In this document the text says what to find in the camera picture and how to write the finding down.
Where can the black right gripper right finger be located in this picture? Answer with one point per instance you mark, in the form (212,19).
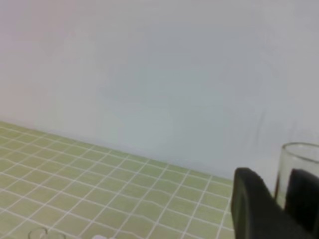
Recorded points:
(302,200)

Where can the row of tubes in rack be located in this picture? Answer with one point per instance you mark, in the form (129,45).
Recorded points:
(44,233)

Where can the green checkered tablecloth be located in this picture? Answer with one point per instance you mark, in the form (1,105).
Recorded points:
(82,190)

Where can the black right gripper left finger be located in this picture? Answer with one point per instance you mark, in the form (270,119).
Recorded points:
(256,214)

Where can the clear glass test tube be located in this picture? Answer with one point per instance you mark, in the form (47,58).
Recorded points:
(295,155)

